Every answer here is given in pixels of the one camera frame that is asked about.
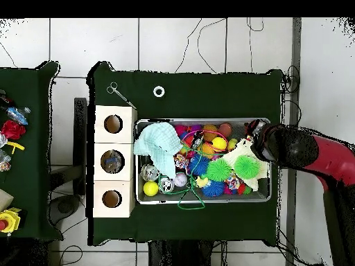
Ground small green spiky toy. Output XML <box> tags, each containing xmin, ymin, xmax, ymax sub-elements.
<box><xmin>205</xmin><ymin>157</ymin><xmax>233</xmax><ymax>182</ymax></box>

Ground beige box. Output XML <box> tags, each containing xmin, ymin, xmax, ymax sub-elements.
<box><xmin>0</xmin><ymin>188</ymin><xmax>14</xmax><ymax>212</ymax></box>

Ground clear plastic packet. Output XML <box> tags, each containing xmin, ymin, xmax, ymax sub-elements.
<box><xmin>0</xmin><ymin>149</ymin><xmax>12</xmax><ymax>172</ymax></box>

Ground thin black cable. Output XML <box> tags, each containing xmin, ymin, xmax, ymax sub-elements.
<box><xmin>174</xmin><ymin>17</ymin><xmax>203</xmax><ymax>73</ymax></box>
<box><xmin>196</xmin><ymin>17</ymin><xmax>227</xmax><ymax>74</ymax></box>

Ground large green spiky toy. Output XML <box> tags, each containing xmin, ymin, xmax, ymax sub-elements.
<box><xmin>234</xmin><ymin>154</ymin><xmax>261</xmax><ymax>180</ymax></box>

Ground yellow smiley ball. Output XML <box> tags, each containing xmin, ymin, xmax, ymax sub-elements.
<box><xmin>212</xmin><ymin>136</ymin><xmax>228</xmax><ymax>152</ymax></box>

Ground light blue muslin cloth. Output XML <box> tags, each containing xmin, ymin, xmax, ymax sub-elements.
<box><xmin>133</xmin><ymin>121</ymin><xmax>184</xmax><ymax>179</ymax></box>

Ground yellow emergency stop button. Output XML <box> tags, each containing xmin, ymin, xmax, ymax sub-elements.
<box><xmin>0</xmin><ymin>207</ymin><xmax>22</xmax><ymax>236</ymax></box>

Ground blue and clear packet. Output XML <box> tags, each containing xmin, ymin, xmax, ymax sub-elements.
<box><xmin>6</xmin><ymin>106</ymin><xmax>31</xmax><ymax>125</ymax></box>

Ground clear bottle blue label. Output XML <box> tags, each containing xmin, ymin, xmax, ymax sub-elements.
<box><xmin>103</xmin><ymin>151</ymin><xmax>124</xmax><ymax>173</ymax></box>

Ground cream knitted cloth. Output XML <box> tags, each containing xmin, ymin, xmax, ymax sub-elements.
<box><xmin>222</xmin><ymin>139</ymin><xmax>269</xmax><ymax>192</ymax></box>

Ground yellow plastic piece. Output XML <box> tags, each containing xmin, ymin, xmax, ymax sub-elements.
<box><xmin>6</xmin><ymin>141</ymin><xmax>26</xmax><ymax>155</ymax></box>

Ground plain yellow ball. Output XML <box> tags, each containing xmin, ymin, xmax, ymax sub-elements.
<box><xmin>143</xmin><ymin>180</ymin><xmax>159</xmax><ymax>197</ymax></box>

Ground wire mesh bin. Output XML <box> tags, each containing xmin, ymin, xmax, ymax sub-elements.
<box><xmin>135</xmin><ymin>118</ymin><xmax>272</xmax><ymax>205</ymax></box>

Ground wooden box with three holes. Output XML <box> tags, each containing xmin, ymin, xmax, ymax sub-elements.
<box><xmin>93</xmin><ymin>105</ymin><xmax>139</xmax><ymax>218</ymax></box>

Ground blue spiky ball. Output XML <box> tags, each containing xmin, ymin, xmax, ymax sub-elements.
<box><xmin>188</xmin><ymin>153</ymin><xmax>211</xmax><ymax>177</ymax></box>

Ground silver scissors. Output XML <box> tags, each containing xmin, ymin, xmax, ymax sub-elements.
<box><xmin>106</xmin><ymin>82</ymin><xmax>137</xmax><ymax>109</ymax></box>

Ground red crumpled item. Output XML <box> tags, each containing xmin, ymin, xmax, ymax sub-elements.
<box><xmin>1</xmin><ymin>119</ymin><xmax>26</xmax><ymax>140</ymax></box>

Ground dark green tablecloth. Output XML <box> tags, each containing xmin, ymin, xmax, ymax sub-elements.
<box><xmin>87</xmin><ymin>61</ymin><xmax>284</xmax><ymax>247</ymax></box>
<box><xmin>0</xmin><ymin>61</ymin><xmax>63</xmax><ymax>241</ymax></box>

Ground black upright panel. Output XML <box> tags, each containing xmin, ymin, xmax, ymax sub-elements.
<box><xmin>73</xmin><ymin>97</ymin><xmax>88</xmax><ymax>195</ymax></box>

